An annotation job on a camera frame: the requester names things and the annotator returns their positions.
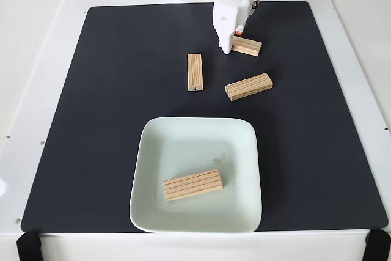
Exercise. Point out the grooved wooden block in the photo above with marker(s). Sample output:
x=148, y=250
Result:
x=192, y=185
x=249, y=86

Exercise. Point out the smooth pale wooden block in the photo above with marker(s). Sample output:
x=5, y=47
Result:
x=249, y=46

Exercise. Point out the wooden block with number mark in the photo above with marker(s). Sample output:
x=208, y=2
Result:
x=195, y=72

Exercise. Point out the black table mat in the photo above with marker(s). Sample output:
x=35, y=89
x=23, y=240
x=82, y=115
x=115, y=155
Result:
x=91, y=120

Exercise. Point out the pale green square plate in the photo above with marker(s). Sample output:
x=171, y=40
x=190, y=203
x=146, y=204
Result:
x=238, y=151

